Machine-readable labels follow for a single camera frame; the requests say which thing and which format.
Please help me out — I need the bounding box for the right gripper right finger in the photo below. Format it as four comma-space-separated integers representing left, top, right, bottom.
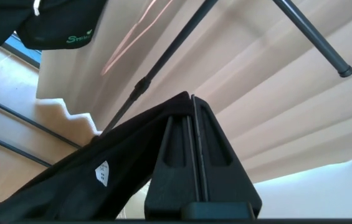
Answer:
191, 95, 263, 218

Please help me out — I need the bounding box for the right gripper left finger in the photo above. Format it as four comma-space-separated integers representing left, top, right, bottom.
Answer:
144, 115, 200, 218

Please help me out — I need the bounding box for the heap of clothes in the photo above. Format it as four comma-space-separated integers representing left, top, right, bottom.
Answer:
0, 91, 195, 222

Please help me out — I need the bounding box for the black garment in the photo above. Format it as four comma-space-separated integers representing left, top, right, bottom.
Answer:
0, 0, 108, 62

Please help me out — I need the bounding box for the pink clothes hanger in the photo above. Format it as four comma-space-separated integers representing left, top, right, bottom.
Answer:
100, 0, 175, 77

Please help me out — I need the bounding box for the black clothes rack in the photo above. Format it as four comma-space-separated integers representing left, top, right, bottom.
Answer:
0, 0, 352, 167

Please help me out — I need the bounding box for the beige curtain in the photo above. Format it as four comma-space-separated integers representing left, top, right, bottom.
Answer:
35, 0, 352, 184

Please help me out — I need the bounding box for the window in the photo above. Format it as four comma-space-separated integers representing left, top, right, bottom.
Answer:
0, 30, 42, 70

